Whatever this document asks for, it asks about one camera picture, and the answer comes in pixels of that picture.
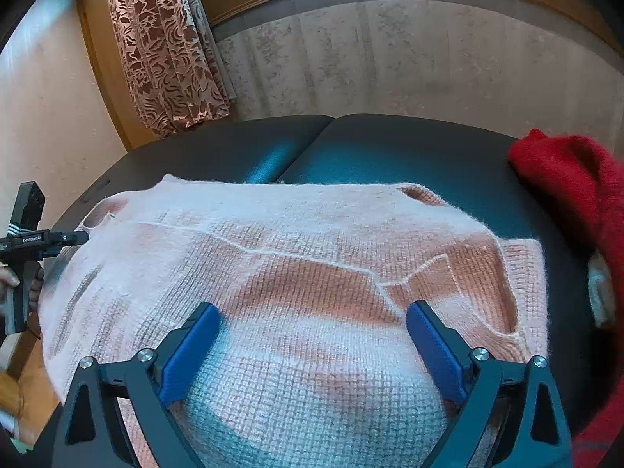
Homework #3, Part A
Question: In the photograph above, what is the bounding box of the brown floral curtain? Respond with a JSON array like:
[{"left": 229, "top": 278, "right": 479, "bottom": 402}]
[{"left": 108, "top": 0, "right": 236, "bottom": 138}]

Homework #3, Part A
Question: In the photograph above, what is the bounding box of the pink knitted sweater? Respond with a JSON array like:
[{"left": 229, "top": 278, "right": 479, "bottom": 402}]
[{"left": 39, "top": 176, "right": 548, "bottom": 467}]

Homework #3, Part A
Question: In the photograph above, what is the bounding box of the person's left hand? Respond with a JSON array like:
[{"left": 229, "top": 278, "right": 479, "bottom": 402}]
[{"left": 0, "top": 262, "right": 47, "bottom": 315}]

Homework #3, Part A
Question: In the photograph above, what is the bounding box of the white garment under red one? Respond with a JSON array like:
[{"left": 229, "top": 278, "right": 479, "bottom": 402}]
[{"left": 588, "top": 250, "right": 615, "bottom": 328}]

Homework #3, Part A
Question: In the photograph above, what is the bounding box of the red knitted garment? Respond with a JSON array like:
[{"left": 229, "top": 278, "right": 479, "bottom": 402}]
[{"left": 508, "top": 129, "right": 623, "bottom": 467}]

